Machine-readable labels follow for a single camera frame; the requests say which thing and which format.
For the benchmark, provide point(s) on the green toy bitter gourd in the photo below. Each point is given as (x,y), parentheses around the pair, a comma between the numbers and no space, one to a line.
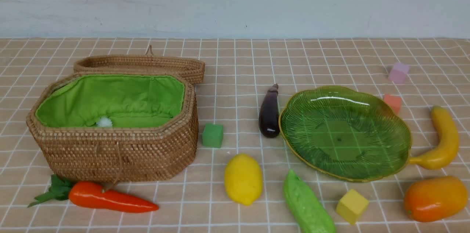
(306,209)

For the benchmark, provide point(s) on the yellow toy banana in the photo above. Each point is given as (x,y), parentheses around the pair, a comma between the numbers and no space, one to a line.
(448,146)

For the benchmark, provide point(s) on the orange toy carrot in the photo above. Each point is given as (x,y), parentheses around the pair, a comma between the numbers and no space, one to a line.
(92,195)

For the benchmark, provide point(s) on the yellow toy lemon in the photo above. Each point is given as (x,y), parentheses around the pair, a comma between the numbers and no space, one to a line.
(243,179)

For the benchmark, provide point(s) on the orange toy mango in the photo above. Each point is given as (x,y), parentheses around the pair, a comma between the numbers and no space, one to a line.
(435,199)

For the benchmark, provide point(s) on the purple toy eggplant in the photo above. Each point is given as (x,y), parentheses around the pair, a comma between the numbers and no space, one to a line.
(269,113)

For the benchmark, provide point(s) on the woven rattan basket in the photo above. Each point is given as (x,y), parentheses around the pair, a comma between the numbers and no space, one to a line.
(119,154)

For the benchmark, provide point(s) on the green fabric basket lining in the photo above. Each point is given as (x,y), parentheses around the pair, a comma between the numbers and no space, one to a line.
(128,101)

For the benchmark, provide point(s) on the woven rattan basket lid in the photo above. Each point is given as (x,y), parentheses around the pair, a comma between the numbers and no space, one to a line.
(190,69)

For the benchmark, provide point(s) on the yellow foam cube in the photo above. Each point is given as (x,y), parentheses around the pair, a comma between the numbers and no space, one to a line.
(352,206)

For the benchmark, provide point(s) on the orange foam cube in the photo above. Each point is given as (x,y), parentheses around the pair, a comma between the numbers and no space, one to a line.
(395,102)

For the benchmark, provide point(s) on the white pompom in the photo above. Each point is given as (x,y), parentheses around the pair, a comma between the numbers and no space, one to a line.
(104,122)

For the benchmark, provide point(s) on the green glass leaf plate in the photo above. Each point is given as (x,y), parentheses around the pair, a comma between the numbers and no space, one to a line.
(346,134)

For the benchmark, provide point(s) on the green foam cube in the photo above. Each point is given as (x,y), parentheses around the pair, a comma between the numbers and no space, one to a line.
(213,135)

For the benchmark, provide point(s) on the pink foam cube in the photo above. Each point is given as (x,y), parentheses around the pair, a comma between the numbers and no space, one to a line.
(399,73)

